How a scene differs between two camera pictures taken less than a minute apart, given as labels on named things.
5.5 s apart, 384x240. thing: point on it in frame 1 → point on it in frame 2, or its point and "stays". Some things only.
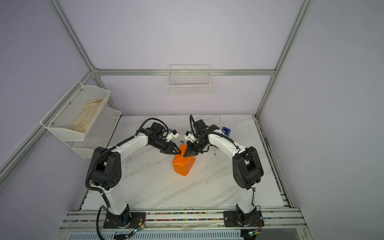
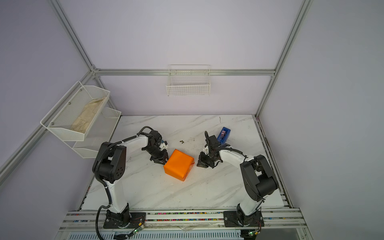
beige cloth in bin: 82,120 stays
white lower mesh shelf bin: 99,134 stays
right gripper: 192,152 → 201,162
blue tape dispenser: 227,131 stays
